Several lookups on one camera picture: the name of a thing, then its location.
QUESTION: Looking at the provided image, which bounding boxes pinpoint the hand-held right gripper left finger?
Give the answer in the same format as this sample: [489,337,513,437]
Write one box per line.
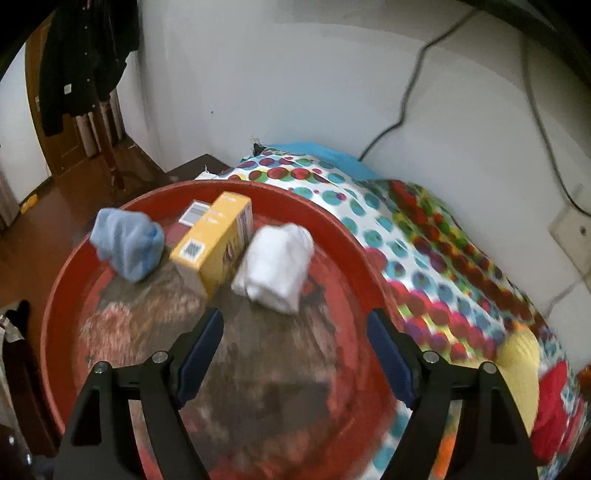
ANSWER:
[54,307,225,480]

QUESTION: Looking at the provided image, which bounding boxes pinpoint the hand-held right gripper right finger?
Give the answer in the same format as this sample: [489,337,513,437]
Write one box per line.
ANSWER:
[367,308,541,480]

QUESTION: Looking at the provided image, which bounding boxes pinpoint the round red plastic basin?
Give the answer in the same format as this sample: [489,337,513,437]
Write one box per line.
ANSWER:
[41,180,402,480]

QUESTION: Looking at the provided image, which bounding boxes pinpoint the white cloth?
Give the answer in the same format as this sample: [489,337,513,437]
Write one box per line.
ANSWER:
[230,223,315,315]

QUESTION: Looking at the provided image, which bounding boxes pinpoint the yellow carton box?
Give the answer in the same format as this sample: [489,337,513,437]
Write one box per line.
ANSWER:
[168,191,254,301]

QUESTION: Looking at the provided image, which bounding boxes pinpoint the light blue cloth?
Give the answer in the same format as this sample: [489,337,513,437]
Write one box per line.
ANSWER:
[89,208,166,283]

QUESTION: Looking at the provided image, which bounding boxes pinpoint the small red box white label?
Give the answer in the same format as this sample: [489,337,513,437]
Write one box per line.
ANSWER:
[178,198,214,228]

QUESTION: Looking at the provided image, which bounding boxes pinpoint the red sock gold embroidery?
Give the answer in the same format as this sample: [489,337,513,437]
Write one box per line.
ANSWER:
[531,360,583,467]

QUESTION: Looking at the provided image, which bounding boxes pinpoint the polka dot bed sheet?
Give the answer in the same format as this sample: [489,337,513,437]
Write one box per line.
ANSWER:
[217,147,591,480]

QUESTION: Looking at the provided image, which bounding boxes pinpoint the yellow duck plush toy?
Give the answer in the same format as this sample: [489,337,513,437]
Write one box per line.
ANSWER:
[436,330,542,480]

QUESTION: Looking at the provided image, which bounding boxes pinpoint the dark cloth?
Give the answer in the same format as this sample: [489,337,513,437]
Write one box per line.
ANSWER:
[0,299,33,343]

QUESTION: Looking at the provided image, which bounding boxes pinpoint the dark wooden nightstand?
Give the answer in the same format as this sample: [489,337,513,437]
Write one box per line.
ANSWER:
[165,154,232,185]

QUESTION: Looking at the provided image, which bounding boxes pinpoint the plain blue bed sheet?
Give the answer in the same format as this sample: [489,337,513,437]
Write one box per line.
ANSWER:
[272,142,384,181]

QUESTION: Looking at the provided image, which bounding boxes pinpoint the wooden coat rack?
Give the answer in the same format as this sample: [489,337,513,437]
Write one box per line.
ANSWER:
[74,88,139,195]

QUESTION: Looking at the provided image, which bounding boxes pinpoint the brown wooden door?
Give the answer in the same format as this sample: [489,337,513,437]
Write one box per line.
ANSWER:
[23,18,125,176]

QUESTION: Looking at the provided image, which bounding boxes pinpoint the dark hanging clothes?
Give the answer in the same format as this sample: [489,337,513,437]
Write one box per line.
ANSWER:
[39,0,141,137]

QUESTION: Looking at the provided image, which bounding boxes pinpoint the beige wall plate with hole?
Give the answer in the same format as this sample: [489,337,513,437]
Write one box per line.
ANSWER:
[549,185,591,278]

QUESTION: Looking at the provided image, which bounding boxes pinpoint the black monitor power cable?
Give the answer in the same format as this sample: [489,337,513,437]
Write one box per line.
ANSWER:
[358,9,481,160]

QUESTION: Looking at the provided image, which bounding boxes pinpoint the black cable to charger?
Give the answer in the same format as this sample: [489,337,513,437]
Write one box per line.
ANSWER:
[522,37,591,213]

